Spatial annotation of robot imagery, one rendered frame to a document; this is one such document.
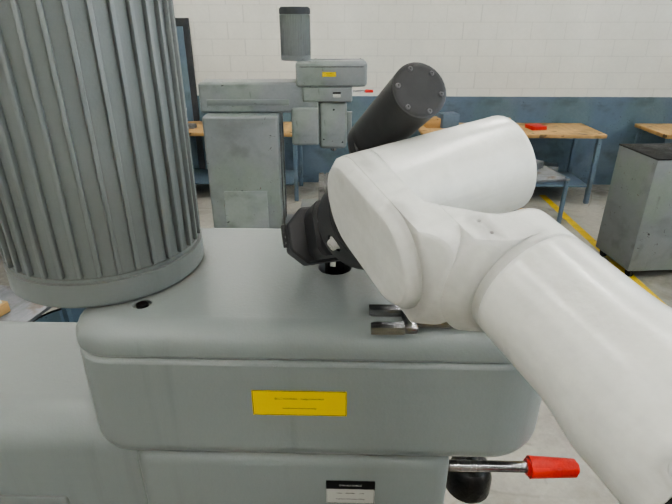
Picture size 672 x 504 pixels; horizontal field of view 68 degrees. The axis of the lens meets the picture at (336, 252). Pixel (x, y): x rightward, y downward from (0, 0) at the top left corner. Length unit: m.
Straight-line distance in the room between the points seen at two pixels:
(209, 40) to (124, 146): 6.77
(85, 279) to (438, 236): 0.37
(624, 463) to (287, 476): 0.42
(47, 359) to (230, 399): 0.29
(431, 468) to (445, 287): 0.35
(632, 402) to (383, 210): 0.14
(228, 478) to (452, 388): 0.26
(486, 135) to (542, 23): 7.08
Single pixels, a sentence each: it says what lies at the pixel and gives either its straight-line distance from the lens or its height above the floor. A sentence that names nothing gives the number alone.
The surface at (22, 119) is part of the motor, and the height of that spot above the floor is 2.07.
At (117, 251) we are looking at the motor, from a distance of 0.51.
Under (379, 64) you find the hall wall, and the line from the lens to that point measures 7.03.
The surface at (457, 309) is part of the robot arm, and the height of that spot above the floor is 2.01.
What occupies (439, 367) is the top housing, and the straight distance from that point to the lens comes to 0.48.
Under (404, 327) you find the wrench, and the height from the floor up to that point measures 1.90.
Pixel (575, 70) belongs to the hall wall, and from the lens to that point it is 7.61.
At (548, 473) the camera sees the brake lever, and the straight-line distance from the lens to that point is 0.63.
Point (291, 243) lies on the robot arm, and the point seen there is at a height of 1.95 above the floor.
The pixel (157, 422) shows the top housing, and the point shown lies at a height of 1.78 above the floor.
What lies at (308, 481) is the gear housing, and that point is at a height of 1.69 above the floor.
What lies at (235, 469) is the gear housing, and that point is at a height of 1.71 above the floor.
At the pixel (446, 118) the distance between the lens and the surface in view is 6.67.
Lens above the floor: 2.14
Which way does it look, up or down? 25 degrees down
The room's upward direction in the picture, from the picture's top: straight up
